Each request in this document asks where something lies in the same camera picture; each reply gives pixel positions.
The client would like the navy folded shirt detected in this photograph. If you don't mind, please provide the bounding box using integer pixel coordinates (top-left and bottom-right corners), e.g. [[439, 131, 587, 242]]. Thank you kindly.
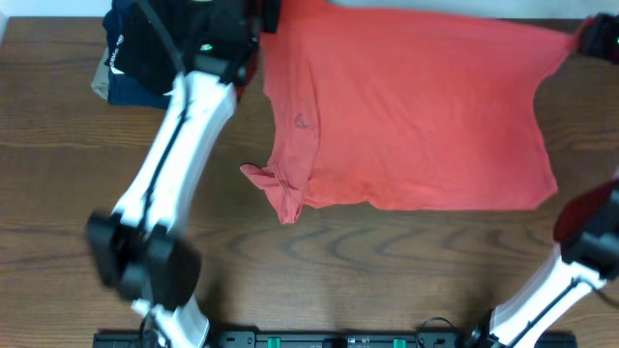
[[102, 0, 173, 111]]

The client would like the black folded shirt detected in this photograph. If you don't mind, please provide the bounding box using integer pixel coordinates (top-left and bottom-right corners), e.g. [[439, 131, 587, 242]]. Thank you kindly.
[[109, 0, 212, 95]]

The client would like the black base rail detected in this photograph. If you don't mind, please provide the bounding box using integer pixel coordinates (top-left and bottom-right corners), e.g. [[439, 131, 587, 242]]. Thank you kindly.
[[92, 331, 578, 348]]

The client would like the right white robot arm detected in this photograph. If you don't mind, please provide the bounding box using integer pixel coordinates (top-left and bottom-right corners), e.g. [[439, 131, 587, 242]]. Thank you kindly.
[[461, 177, 618, 348]]

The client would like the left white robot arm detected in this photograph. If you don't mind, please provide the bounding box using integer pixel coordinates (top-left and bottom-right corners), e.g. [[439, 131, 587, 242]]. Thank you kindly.
[[85, 0, 281, 347]]

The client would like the red printed t-shirt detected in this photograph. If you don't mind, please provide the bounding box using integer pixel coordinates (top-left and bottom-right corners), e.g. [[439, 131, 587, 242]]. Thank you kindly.
[[242, 1, 576, 223]]

